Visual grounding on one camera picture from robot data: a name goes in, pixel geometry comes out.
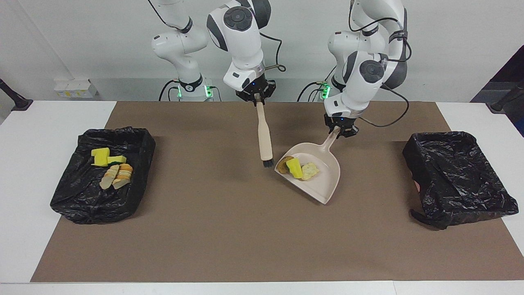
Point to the black stand foot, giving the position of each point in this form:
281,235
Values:
22,105
496,107

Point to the brown peanut shaped toy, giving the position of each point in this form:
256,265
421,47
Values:
282,164

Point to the small beige bread chunk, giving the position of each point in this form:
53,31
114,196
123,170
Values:
311,171

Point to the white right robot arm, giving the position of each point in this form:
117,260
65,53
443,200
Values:
241,37

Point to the beige brush with black bristles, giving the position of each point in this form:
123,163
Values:
265,135

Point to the yellow sponge piece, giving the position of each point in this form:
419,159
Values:
100,157
294,169

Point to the beige bread chunk orange crust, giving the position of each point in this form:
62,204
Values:
123,175

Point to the dark background panel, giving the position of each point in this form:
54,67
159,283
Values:
507,73

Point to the beige plastic dustpan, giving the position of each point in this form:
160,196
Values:
323,184

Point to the white wall socket box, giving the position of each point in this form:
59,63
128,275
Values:
75,89

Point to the black bag lined bin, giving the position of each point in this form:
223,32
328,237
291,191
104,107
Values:
102,205
458,180

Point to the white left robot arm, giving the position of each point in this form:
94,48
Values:
364,82

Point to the yellow sponge with green side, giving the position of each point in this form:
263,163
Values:
118,159

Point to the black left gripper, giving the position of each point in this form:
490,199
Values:
344,124

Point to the brown table mat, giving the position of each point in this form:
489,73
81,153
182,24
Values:
262,258

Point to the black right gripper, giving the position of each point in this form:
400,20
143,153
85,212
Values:
258,88

